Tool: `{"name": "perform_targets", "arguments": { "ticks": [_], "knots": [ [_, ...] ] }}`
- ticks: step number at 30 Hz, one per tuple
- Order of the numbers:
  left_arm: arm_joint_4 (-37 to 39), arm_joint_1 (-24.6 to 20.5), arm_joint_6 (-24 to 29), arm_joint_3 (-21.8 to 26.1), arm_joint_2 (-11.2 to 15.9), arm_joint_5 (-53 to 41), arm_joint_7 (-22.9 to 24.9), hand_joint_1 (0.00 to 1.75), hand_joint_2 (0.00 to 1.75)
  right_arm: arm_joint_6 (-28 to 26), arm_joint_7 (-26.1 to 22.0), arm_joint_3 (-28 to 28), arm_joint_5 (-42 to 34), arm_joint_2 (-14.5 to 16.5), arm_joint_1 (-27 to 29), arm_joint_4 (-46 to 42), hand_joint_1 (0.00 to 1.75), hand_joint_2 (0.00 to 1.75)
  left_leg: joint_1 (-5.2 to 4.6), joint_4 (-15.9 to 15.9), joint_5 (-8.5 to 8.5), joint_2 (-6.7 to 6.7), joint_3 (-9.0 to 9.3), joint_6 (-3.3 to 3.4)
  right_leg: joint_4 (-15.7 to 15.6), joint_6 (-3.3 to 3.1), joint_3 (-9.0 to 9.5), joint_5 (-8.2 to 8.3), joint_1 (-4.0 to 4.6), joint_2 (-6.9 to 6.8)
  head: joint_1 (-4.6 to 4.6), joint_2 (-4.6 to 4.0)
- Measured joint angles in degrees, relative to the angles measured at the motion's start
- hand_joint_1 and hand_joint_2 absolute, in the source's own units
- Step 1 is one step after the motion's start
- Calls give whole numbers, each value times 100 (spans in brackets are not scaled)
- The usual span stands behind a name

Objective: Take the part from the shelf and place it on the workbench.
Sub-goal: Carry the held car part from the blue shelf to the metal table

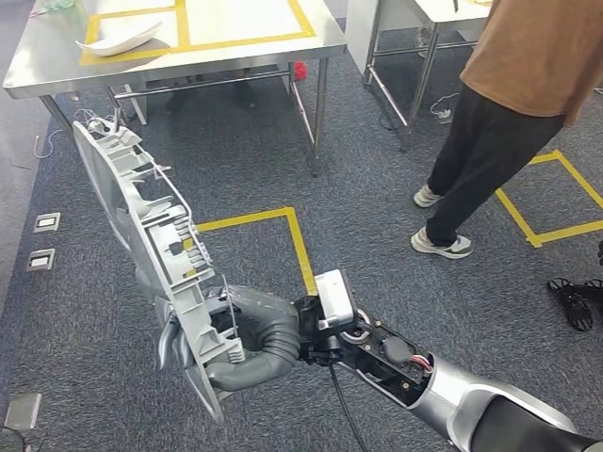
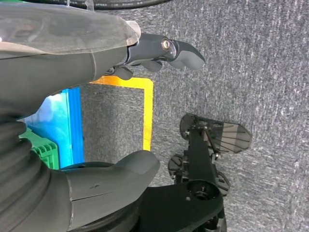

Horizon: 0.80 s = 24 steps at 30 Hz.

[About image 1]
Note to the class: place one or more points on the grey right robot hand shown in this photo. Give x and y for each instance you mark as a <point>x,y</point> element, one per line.
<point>250,306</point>

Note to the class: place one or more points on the silver plastic wheel cover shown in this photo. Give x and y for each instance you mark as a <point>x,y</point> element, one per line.
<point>141,206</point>

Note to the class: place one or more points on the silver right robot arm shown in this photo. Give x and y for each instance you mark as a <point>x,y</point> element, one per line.
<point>471,399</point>

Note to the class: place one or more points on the white curved plastic part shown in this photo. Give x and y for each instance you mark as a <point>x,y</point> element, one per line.
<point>118,40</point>

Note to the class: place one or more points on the stainless steel workbench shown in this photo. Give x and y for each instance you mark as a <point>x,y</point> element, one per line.
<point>443,9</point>
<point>47,68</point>

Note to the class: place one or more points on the small red object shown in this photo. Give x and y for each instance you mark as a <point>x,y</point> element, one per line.
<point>299,70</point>

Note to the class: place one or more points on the steel floor socket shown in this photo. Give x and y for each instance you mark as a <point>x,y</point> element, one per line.
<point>47,222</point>
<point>41,259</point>
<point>23,412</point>

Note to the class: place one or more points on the black humanoid robot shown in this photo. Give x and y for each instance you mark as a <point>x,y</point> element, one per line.
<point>572,302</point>

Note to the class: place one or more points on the standing person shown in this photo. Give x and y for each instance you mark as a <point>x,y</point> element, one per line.
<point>518,56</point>

